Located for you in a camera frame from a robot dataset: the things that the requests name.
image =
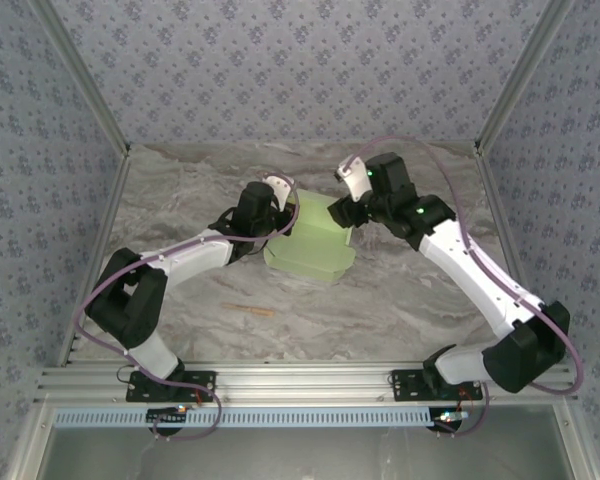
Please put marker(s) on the light green paper box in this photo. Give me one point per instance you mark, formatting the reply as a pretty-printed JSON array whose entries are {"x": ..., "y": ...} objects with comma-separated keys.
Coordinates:
[{"x": 315, "y": 245}]

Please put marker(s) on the small wooden stick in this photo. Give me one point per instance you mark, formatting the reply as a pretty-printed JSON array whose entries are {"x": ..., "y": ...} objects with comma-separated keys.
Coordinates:
[{"x": 250, "y": 309}]

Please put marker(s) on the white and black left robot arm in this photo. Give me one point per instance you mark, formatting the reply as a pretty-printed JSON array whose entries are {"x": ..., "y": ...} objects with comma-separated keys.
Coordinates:
[{"x": 195, "y": 252}]

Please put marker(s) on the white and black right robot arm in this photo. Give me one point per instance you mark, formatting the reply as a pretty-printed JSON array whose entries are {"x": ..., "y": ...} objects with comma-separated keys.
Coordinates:
[{"x": 460, "y": 265}]

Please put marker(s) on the small black circuit board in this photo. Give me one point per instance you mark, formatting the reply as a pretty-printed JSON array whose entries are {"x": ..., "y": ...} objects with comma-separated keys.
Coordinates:
[
  {"x": 165, "y": 416},
  {"x": 447, "y": 420}
]

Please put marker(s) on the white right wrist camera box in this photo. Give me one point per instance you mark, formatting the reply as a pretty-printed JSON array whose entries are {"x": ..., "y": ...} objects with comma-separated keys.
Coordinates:
[{"x": 355, "y": 177}]

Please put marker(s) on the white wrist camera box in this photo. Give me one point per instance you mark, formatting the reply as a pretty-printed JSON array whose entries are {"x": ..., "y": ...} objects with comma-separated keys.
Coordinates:
[
  {"x": 280, "y": 187},
  {"x": 355, "y": 177}
]

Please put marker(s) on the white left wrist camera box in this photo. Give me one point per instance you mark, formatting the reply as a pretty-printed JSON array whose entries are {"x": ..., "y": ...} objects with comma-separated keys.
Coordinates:
[{"x": 280, "y": 187}]

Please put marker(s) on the aluminium table side rail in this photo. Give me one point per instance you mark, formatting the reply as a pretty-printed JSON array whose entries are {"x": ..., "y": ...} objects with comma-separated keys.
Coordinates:
[
  {"x": 110, "y": 210},
  {"x": 500, "y": 210}
]

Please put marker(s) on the aluminium mounting rail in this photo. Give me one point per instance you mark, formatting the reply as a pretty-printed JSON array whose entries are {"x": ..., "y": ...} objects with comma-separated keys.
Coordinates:
[{"x": 300, "y": 382}]

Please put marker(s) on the aluminium frame post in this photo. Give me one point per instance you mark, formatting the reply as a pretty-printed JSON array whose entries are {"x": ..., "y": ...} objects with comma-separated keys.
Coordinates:
[
  {"x": 512, "y": 85},
  {"x": 91, "y": 85}
]

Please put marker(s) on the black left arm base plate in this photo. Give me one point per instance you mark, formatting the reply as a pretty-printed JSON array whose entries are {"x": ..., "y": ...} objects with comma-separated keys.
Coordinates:
[{"x": 200, "y": 387}]

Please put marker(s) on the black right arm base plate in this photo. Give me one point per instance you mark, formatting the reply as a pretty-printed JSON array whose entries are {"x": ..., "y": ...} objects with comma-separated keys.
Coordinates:
[{"x": 410, "y": 387}]

